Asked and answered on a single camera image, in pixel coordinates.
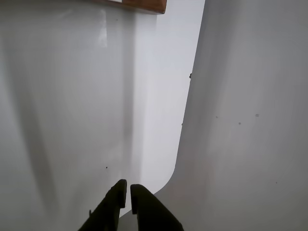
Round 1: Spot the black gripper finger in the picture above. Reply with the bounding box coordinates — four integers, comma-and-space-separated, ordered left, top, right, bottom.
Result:
131, 184, 185, 231
78, 179, 128, 231

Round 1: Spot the wooden chessboard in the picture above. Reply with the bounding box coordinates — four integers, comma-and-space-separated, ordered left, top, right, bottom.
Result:
105, 0, 167, 15

